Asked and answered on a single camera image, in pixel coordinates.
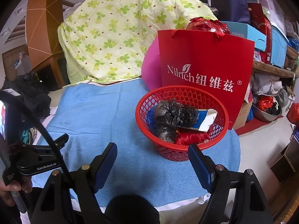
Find orange wooden cabinet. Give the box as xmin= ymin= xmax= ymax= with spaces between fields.
xmin=26 ymin=0 xmax=68 ymax=91

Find shiny red plastic bag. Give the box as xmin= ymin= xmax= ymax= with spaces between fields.
xmin=186 ymin=17 xmax=230 ymax=40

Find brown cardboard box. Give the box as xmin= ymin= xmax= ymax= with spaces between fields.
xmin=234 ymin=96 xmax=254 ymax=131

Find red paper gift bag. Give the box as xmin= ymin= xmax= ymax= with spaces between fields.
xmin=157 ymin=29 xmax=255 ymax=131

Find navy bag with orange handles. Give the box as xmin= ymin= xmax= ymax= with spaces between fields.
xmin=209 ymin=0 xmax=250 ymax=25

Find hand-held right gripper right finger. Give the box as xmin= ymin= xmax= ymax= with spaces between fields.
xmin=188 ymin=144 xmax=274 ymax=224

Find black cable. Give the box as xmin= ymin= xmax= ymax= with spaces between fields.
xmin=0 ymin=90 xmax=73 ymax=185

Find wooden shelf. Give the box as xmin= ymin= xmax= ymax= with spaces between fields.
xmin=252 ymin=61 xmax=299 ymax=78

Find black plastic bag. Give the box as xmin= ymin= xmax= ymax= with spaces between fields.
xmin=149 ymin=98 xmax=199 ymax=143

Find grey white plastic bags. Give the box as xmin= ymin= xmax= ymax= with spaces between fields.
xmin=252 ymin=72 xmax=289 ymax=101

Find metal basin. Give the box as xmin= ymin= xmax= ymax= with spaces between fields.
xmin=251 ymin=103 xmax=283 ymax=122

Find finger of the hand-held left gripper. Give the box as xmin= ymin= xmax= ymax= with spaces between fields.
xmin=35 ymin=134 xmax=69 ymax=156

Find wooden door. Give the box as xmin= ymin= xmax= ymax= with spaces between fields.
xmin=2 ymin=44 xmax=31 ymax=81

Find red floor mat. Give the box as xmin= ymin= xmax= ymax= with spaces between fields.
xmin=236 ymin=117 xmax=274 ymax=136

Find person's left hand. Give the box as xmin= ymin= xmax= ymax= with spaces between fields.
xmin=0 ymin=176 xmax=33 ymax=208

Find green floral quilt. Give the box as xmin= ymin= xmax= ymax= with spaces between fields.
xmin=57 ymin=0 xmax=219 ymax=85

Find wicker basket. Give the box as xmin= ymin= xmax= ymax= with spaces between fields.
xmin=286 ymin=45 xmax=299 ymax=60

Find teal cloth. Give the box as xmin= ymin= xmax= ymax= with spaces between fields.
xmin=21 ymin=121 xmax=39 ymax=145

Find light blue cardboard box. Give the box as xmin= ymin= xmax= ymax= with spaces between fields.
xmin=221 ymin=21 xmax=267 ymax=52

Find clear plastic storage box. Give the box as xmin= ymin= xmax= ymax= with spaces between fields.
xmin=244 ymin=0 xmax=286 ymax=28

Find red bag in basin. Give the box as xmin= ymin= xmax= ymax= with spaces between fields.
xmin=258 ymin=97 xmax=274 ymax=111

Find dark cloth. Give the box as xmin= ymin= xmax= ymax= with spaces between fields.
xmin=103 ymin=195 xmax=161 ymax=224

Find blue silver carton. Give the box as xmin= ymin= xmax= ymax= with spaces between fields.
xmin=176 ymin=108 xmax=218 ymax=133

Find red plastic mesh basket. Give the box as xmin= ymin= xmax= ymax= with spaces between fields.
xmin=135 ymin=85 xmax=230 ymax=162

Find red gift box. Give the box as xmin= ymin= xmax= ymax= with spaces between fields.
xmin=248 ymin=2 xmax=272 ymax=63

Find pink pillow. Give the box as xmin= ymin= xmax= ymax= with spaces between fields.
xmin=141 ymin=38 xmax=163 ymax=92

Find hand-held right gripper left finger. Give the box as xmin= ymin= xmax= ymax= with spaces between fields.
xmin=29 ymin=142 xmax=118 ymax=224

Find blue blanket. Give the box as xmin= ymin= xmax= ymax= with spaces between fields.
xmin=31 ymin=78 xmax=241 ymax=208

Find black fluffy cloth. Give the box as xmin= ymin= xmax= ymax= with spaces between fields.
xmin=5 ymin=71 xmax=52 ymax=117

